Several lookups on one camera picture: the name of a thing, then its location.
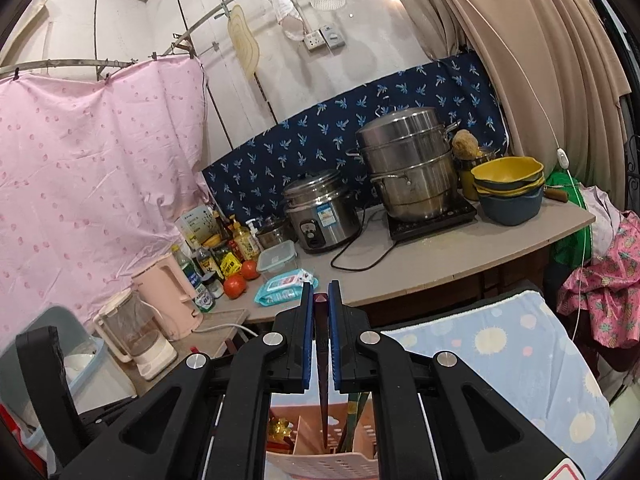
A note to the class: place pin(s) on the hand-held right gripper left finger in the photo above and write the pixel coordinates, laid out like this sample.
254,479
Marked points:
306,340

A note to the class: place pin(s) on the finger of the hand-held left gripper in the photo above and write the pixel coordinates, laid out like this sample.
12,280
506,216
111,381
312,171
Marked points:
47,385

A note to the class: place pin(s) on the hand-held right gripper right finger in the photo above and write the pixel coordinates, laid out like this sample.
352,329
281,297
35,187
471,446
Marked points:
334,340

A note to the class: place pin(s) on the dark red chopstick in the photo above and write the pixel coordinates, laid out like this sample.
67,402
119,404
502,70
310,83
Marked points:
321,360

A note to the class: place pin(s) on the gold flower spoon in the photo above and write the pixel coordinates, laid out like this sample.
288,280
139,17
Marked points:
279,429

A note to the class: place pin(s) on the pink perforated utensil basket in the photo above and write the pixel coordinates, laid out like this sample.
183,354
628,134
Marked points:
320,465

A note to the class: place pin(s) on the red plastic object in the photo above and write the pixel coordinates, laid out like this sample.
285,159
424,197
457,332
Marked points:
12,430

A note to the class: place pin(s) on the wet wipes packet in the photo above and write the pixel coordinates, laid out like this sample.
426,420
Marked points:
282,287

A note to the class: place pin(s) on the light blue plastic bin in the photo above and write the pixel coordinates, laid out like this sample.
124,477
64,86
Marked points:
75,321

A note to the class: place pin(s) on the white blender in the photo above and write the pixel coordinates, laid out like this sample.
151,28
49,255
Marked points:
135,335

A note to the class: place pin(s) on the clear plastic container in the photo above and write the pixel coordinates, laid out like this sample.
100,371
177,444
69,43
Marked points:
277,259

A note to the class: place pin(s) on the red tomato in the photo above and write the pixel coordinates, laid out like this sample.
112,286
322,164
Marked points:
235,286
250,270

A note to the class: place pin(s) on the small lidded steel pot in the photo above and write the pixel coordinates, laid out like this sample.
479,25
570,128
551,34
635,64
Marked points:
274,232

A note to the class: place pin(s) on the steel rice cooker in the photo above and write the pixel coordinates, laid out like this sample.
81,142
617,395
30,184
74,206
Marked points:
322,215

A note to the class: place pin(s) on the pink electric kettle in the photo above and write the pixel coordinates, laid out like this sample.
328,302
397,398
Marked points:
167,300

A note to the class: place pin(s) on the cluster of condiment bottles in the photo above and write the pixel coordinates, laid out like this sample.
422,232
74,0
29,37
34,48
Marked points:
210,255

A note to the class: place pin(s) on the black induction cooker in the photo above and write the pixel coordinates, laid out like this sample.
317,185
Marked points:
430,222

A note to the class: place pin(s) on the steel steamer pot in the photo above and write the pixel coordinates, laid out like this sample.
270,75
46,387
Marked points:
410,170

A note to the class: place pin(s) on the blue printed tablecloth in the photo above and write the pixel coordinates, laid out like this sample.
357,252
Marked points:
525,360

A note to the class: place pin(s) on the navy printed cloth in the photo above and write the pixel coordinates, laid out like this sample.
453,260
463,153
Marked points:
310,140

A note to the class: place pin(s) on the pink curtain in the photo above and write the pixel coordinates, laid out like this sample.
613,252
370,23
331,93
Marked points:
100,185

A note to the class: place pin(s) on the yellow jar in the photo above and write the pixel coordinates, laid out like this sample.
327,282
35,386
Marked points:
466,177

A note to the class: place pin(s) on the brown loofah sponge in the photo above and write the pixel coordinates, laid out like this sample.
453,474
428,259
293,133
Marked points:
466,142

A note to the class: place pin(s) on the yellow bowl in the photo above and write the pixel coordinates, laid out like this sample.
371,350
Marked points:
507,170
535,189

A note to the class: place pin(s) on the green cloth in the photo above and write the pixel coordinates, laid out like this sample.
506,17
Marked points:
567,220

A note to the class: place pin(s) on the pink pineapple print cloth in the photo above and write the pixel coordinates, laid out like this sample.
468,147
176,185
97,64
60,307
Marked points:
610,285

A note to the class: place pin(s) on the beige hanging board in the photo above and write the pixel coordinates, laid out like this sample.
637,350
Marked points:
245,40

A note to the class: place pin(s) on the metal curtain rod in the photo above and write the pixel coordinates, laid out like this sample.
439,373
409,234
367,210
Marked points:
65,63

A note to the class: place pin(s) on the white plastic bag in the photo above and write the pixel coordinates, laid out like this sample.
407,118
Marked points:
285,12

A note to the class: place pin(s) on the beige curtain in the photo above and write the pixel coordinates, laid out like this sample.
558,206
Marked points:
525,60

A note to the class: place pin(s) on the black iron rack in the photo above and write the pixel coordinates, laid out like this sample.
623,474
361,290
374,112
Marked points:
632,170

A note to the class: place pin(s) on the wall socket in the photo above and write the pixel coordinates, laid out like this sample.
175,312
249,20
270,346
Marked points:
315,41

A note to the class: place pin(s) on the wall switch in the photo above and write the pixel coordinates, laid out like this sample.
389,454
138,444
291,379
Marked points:
332,36

